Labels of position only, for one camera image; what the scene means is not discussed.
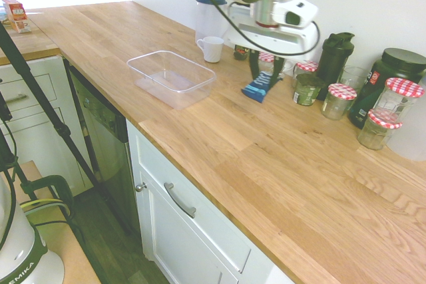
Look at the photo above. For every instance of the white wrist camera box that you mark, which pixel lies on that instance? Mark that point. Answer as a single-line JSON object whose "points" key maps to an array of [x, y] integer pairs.
{"points": [[294, 13]]}

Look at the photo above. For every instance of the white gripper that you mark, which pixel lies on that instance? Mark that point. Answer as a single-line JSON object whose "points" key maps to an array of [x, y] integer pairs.
{"points": [[266, 38]]}

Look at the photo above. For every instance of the green cup with dark lid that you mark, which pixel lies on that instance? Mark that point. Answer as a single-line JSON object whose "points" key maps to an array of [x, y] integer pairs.
{"points": [[307, 91]]}

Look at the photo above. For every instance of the white drawer cabinet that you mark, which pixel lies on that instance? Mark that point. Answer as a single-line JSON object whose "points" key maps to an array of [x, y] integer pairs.
{"points": [[50, 81]]}

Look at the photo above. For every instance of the large black protein tub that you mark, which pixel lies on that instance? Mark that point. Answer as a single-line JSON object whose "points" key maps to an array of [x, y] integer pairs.
{"points": [[392, 64]]}

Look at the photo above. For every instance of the white robot base with lettering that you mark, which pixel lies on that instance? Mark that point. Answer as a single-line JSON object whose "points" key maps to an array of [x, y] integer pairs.
{"points": [[23, 250]]}

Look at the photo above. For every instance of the wooden mounting board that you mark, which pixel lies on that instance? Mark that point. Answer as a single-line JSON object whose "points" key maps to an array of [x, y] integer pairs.
{"points": [[66, 250]]}

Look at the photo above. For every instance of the spice jar with dark lid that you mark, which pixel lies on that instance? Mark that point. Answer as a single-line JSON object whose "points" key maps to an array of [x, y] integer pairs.
{"points": [[240, 54]]}

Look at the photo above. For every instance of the glass jar red checked lid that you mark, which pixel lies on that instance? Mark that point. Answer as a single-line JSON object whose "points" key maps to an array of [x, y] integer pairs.
{"points": [[377, 132], [337, 102]]}

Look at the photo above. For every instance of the orange and white carton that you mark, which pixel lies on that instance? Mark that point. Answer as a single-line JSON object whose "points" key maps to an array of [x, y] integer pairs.
{"points": [[18, 14]]}

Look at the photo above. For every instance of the clear drinking glass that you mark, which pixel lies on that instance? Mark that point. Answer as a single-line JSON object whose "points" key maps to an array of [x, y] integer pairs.
{"points": [[354, 76]]}

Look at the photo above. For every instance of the white kitchen cabinet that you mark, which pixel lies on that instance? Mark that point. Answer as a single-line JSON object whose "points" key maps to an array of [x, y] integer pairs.
{"points": [[186, 240]]}

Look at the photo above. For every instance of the black camera tripod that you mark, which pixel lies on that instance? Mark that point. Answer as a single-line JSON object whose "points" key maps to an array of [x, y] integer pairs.
{"points": [[40, 94]]}

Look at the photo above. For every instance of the stainless steel dishwasher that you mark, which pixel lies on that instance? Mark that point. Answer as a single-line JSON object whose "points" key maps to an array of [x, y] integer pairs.
{"points": [[106, 137]]}

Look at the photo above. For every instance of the silver drawer pull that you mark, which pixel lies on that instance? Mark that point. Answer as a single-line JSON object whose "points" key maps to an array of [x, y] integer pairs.
{"points": [[16, 98]]}

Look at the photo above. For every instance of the black shaker bottle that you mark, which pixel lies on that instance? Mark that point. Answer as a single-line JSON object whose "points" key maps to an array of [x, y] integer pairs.
{"points": [[334, 61]]}

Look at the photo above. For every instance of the blue protein bar wrapper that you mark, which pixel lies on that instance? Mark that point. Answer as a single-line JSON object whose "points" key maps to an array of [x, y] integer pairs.
{"points": [[258, 89]]}

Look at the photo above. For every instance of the dark green clamp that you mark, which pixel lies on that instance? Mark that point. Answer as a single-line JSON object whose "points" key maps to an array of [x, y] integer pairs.
{"points": [[60, 187]]}

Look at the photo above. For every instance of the small jar red checked lid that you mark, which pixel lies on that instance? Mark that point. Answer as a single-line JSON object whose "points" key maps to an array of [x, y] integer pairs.
{"points": [[304, 71], [266, 59]]}

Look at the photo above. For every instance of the clear pitcher with blue lid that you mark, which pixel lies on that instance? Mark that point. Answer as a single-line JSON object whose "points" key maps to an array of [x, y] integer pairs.
{"points": [[208, 18]]}

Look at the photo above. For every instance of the large jar red checked lid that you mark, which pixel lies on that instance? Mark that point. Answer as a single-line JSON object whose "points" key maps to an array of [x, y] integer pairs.
{"points": [[399, 97]]}

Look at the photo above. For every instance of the silver cabinet knob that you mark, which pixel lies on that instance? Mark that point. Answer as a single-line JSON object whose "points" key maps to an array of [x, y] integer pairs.
{"points": [[141, 187]]}

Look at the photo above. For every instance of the white ceramic mug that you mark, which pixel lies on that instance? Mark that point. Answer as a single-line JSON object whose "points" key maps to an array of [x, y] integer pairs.
{"points": [[213, 49]]}

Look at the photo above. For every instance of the clear plastic container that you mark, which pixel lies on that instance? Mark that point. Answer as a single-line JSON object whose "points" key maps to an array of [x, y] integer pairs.
{"points": [[173, 78]]}

